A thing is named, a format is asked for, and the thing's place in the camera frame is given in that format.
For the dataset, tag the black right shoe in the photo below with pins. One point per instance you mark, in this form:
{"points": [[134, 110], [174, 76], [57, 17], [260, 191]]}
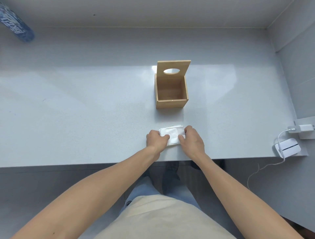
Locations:
{"points": [[171, 170]]}

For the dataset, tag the beige shirt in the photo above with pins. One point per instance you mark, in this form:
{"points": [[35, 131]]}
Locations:
{"points": [[162, 219]]}

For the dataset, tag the wooden tissue box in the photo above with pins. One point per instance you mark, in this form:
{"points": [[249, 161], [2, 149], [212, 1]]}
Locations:
{"points": [[172, 104]]}

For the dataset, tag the grey wall socket plate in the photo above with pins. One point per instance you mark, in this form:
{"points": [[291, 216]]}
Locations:
{"points": [[307, 136]]}

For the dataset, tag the person's left forearm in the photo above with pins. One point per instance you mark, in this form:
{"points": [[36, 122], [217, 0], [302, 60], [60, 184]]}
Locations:
{"points": [[86, 194]]}

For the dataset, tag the blue water bottle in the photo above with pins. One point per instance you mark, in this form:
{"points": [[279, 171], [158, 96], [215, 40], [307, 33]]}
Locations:
{"points": [[17, 28]]}

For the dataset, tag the white charger plug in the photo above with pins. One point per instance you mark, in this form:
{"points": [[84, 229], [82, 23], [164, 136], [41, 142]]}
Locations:
{"points": [[305, 128]]}

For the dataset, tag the person's left hand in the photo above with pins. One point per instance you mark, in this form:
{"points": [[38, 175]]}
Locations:
{"points": [[156, 141]]}

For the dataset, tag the person's right forearm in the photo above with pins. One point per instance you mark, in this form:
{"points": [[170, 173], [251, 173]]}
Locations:
{"points": [[241, 197]]}

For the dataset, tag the black trash bin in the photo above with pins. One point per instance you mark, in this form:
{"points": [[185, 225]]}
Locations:
{"points": [[216, 164]]}

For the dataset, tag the person's right hand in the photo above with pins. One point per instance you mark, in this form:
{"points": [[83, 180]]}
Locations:
{"points": [[193, 144]]}

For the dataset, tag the white square device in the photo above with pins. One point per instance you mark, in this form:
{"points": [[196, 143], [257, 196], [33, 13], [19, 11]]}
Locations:
{"points": [[288, 147]]}

